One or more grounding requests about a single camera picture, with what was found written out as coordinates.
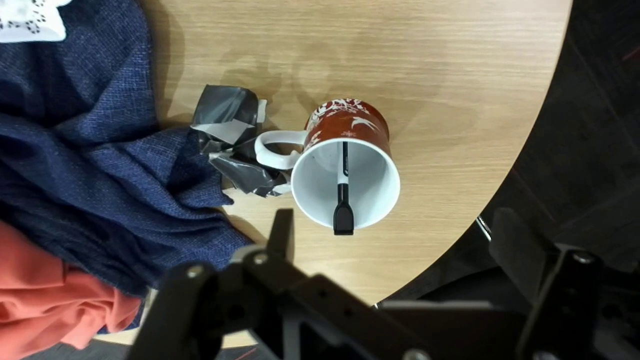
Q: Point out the white lace doily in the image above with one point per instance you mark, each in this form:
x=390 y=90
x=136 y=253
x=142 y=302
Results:
x=32 y=20

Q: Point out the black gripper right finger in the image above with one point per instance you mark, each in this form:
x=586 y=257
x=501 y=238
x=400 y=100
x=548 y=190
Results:
x=581 y=308

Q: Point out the orange cloth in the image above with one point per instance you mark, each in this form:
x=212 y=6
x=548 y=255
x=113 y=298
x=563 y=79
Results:
x=47 y=302

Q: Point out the small black white brush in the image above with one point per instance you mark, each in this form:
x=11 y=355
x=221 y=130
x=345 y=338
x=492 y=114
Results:
x=342 y=213

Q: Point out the navy blue cloth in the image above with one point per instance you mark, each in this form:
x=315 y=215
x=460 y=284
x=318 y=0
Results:
x=87 y=172

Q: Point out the red and white mug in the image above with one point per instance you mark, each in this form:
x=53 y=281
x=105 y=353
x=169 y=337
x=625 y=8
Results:
x=313 y=155

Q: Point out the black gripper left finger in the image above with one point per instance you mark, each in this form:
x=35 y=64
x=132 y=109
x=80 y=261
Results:
x=290 y=315

